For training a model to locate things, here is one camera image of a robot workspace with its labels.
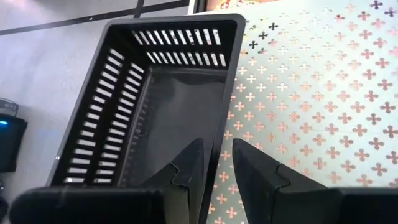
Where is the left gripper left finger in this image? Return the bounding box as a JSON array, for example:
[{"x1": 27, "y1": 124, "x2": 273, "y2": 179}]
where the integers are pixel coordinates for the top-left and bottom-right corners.
[{"x1": 141, "y1": 138, "x2": 206, "y2": 224}]

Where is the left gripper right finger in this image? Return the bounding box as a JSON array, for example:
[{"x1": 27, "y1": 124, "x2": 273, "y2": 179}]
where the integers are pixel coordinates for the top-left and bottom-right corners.
[{"x1": 232, "y1": 138, "x2": 328, "y2": 224}]

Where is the black slotted plastic basket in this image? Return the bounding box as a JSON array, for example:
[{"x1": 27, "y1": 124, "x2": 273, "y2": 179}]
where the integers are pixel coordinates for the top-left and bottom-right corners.
[{"x1": 45, "y1": 12, "x2": 247, "y2": 224}]

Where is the pale green perforated metal riser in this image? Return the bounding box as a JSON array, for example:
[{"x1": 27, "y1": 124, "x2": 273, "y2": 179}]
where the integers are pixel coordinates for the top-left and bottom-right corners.
[{"x1": 205, "y1": 0, "x2": 398, "y2": 224}]

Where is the black box with blue light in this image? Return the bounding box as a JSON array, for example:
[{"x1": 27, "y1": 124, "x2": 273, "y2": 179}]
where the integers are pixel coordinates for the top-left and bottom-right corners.
[{"x1": 0, "y1": 113, "x2": 29, "y2": 174}]

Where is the black metal table frame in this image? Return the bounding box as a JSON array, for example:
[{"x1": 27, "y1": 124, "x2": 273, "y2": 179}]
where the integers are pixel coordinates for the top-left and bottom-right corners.
[{"x1": 192, "y1": 0, "x2": 208, "y2": 15}]

